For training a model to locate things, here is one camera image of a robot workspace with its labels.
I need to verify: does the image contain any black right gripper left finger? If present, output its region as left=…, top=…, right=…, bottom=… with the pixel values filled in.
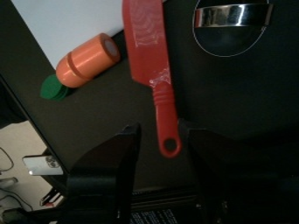
left=63, top=122, right=143, bottom=224

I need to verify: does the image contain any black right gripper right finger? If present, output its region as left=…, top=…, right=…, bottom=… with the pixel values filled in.
left=177, top=118, right=284, bottom=224

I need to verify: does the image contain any red toy knife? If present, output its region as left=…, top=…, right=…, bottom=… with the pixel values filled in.
left=121, top=0, right=183, bottom=159

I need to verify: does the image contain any white cutting board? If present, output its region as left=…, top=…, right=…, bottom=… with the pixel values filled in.
left=10, top=0, right=167, bottom=70

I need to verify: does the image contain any white rectangular device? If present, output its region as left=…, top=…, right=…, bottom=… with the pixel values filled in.
left=22, top=155, right=64, bottom=177

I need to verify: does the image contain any orange toy carrot green top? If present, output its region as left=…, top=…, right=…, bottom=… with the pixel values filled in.
left=40, top=32, right=123, bottom=102

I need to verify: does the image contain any thin dark floor cable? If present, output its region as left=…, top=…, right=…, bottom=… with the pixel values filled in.
left=0, top=146, right=14, bottom=173
left=0, top=186, right=33, bottom=213

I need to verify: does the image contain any metal cup with handle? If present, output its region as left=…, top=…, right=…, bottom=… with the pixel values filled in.
left=191, top=0, right=275, bottom=58

